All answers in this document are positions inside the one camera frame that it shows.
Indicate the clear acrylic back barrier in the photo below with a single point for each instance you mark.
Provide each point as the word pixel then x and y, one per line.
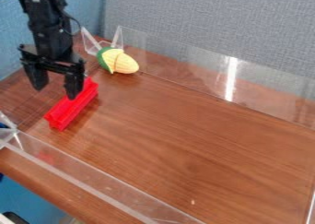
pixel 258 87

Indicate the red plastic block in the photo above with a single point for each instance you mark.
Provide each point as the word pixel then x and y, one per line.
pixel 67 109

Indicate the clear acrylic front barrier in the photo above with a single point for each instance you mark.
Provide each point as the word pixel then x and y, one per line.
pixel 128 199

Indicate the clear acrylic barrier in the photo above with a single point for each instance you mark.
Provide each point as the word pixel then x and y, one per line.
pixel 258 87
pixel 128 199

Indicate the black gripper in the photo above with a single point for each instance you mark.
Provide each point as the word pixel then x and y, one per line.
pixel 68 64

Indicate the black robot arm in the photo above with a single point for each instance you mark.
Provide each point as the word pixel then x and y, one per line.
pixel 51 54

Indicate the yellow toy corn cob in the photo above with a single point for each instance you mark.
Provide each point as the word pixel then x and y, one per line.
pixel 116 61

